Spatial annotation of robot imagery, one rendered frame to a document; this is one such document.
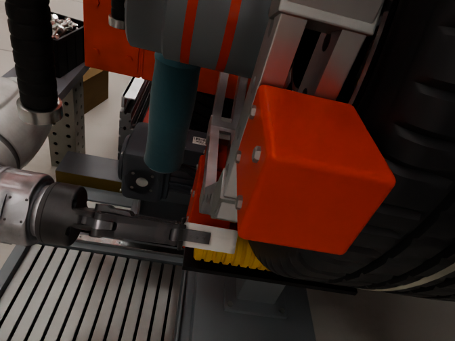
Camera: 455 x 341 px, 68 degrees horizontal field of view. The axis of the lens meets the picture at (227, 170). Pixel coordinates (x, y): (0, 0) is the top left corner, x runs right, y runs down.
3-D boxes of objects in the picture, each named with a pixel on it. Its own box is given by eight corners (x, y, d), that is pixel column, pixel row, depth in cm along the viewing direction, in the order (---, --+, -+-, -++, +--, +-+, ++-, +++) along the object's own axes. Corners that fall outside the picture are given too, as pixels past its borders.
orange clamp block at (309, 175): (318, 173, 29) (345, 259, 22) (231, 156, 28) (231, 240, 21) (355, 103, 25) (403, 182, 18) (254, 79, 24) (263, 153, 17)
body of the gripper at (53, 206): (51, 237, 45) (122, 248, 46) (22, 246, 36) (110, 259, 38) (63, 182, 46) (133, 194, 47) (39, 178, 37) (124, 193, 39)
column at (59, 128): (77, 170, 137) (72, 74, 111) (51, 166, 135) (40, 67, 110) (85, 155, 145) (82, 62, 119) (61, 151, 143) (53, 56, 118)
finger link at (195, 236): (170, 225, 43) (170, 227, 40) (210, 232, 43) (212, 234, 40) (168, 237, 42) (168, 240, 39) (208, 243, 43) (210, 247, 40)
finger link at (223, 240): (185, 221, 44) (185, 222, 43) (237, 230, 44) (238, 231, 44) (180, 245, 43) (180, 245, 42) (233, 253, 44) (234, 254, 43)
